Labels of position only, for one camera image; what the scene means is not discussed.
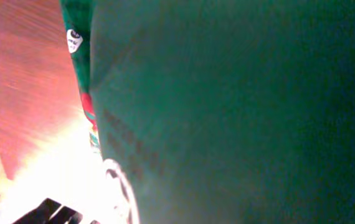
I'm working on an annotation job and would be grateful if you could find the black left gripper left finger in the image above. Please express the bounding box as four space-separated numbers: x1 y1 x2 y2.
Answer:
13 198 61 224

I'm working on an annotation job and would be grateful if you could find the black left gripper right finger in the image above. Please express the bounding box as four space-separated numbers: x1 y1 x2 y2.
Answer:
48 206 83 224

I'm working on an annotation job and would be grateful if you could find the green Nescafe coffee bag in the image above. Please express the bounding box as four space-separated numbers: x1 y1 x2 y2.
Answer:
60 0 355 223

